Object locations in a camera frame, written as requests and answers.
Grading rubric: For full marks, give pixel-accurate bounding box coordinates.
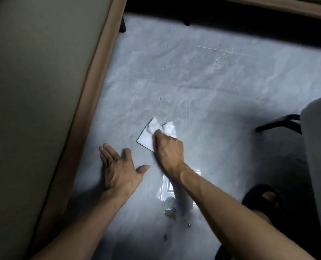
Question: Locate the person's right leg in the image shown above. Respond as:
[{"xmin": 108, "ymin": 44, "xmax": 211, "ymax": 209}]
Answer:
[{"xmin": 251, "ymin": 191, "xmax": 279, "ymax": 226}]

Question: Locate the black metal table leg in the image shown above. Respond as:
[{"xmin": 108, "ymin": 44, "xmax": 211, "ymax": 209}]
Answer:
[{"xmin": 255, "ymin": 114, "xmax": 303, "ymax": 134}]

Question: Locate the person's right forearm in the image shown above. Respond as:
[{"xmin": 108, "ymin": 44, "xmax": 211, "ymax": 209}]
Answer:
[{"xmin": 172, "ymin": 162, "xmax": 317, "ymax": 260}]

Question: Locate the person's left forearm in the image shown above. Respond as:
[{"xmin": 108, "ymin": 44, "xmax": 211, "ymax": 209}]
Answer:
[{"xmin": 32, "ymin": 186, "xmax": 131, "ymax": 260}]

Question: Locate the person's left hand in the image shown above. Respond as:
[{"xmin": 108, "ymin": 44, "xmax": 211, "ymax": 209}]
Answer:
[{"xmin": 99, "ymin": 143, "xmax": 151, "ymax": 198}]

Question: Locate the white tissue sheet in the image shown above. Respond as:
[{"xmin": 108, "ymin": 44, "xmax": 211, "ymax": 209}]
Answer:
[{"xmin": 136, "ymin": 117, "xmax": 177, "ymax": 153}]

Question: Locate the brown right sandal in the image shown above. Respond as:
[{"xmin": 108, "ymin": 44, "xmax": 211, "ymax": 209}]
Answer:
[{"xmin": 241, "ymin": 184, "xmax": 283, "ymax": 214}]

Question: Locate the person's right hand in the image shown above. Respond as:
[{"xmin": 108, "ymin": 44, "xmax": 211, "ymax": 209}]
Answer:
[{"xmin": 151, "ymin": 129, "xmax": 185, "ymax": 174}]

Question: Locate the grey marble floor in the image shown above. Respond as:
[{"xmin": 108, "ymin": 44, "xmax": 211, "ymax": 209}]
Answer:
[{"xmin": 66, "ymin": 12, "xmax": 321, "ymax": 260}]

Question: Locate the beige leather sofa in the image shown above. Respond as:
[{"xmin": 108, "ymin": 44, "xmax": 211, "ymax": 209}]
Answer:
[{"xmin": 0, "ymin": 0, "xmax": 321, "ymax": 260}]

